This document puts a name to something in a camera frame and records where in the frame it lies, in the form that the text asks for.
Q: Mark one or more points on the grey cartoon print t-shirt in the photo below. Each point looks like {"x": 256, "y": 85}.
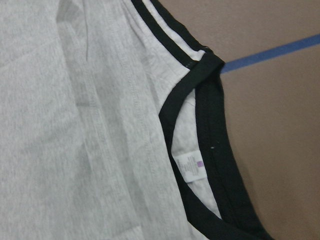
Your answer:
{"x": 112, "y": 127}

